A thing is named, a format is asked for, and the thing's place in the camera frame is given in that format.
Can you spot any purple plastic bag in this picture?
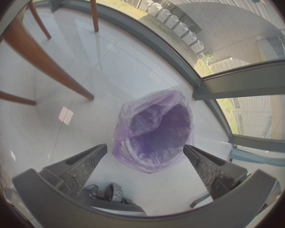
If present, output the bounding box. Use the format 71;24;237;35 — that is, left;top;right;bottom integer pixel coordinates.
112;89;196;174

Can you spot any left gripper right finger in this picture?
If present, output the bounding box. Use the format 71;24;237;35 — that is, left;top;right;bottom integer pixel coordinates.
183;144;249;200

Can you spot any white trash bin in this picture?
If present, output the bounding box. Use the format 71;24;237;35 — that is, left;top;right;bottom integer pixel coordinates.
114;96;194;173

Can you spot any white chair with wooden legs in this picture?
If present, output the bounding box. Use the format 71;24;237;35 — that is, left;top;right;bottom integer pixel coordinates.
0;0;100;106

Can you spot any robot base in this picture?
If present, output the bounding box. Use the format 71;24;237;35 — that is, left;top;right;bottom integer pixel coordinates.
82;182;146;217

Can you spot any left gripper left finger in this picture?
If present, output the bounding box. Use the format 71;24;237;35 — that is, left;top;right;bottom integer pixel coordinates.
43;143;108;199

